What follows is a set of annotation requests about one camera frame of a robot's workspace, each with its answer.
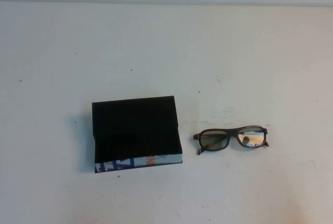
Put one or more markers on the black printed glasses case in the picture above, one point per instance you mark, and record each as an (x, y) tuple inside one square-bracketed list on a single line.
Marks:
[(135, 125)]

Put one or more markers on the black framed glasses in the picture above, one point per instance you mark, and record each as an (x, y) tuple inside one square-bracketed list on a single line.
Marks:
[(216, 139)]

